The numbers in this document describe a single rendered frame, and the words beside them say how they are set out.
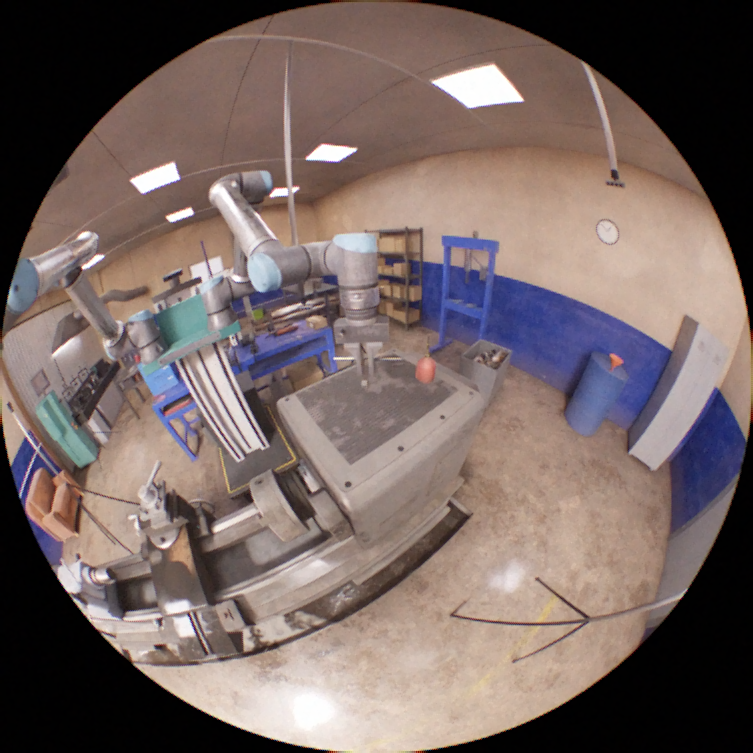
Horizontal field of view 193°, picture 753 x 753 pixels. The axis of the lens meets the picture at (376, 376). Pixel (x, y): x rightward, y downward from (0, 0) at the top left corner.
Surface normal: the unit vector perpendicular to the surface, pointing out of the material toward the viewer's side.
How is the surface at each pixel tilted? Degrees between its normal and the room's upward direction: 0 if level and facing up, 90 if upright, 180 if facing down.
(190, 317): 90
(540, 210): 90
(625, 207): 90
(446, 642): 0
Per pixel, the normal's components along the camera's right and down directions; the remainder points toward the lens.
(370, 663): -0.05, -0.82
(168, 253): 0.62, 0.43
